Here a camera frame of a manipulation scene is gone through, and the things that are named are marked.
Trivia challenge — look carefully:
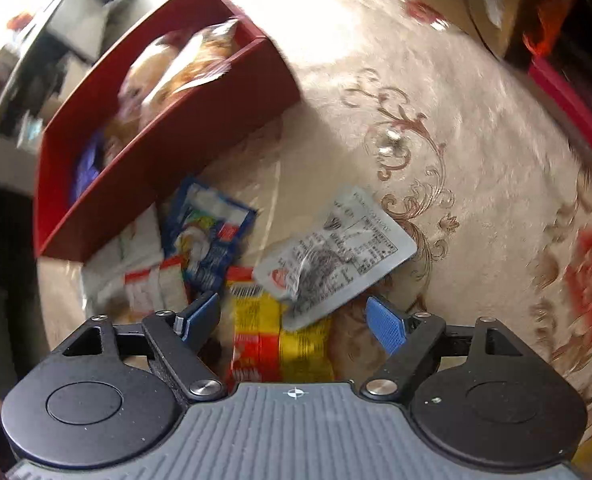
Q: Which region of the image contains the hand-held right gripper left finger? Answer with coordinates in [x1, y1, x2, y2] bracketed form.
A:
[41, 291, 227, 402]

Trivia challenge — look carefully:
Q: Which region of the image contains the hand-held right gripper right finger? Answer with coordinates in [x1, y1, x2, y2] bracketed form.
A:
[361, 296, 552, 401]

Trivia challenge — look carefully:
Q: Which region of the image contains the red and white snack packet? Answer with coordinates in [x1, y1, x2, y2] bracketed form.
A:
[123, 255, 192, 321]

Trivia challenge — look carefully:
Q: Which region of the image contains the red and yellow snack packet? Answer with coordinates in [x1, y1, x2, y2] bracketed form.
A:
[223, 266, 336, 386]

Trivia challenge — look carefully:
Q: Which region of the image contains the blue snack packet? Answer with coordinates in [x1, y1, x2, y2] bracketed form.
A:
[161, 177, 257, 293]

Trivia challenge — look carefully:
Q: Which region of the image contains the silver snack packet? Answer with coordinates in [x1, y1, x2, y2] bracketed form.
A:
[253, 185, 418, 331]

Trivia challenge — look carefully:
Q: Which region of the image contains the red cardboard box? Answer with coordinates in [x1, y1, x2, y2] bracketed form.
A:
[33, 0, 302, 262]

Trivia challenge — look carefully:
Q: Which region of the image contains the purple snack packet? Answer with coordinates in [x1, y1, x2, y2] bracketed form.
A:
[71, 130, 107, 206]

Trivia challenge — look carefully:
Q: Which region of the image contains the clear bag of yellow crackers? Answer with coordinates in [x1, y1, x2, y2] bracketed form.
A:
[141, 17, 242, 126]

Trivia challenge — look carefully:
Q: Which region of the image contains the beige floral tablecloth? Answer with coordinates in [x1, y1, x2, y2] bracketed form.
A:
[36, 0, 592, 461]

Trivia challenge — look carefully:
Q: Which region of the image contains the dark coffee table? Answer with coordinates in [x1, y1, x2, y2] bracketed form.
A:
[0, 0, 127, 196]

